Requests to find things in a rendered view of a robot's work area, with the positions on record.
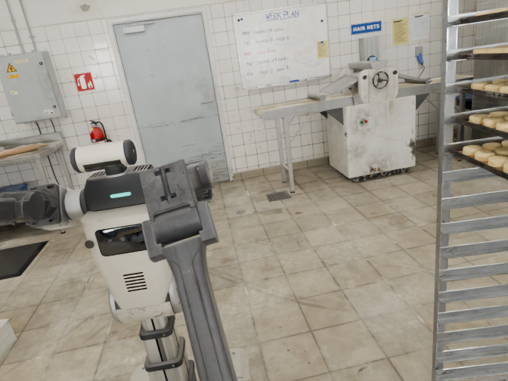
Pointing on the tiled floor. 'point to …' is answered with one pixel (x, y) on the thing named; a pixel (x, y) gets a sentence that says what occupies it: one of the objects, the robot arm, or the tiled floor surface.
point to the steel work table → (54, 141)
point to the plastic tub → (6, 336)
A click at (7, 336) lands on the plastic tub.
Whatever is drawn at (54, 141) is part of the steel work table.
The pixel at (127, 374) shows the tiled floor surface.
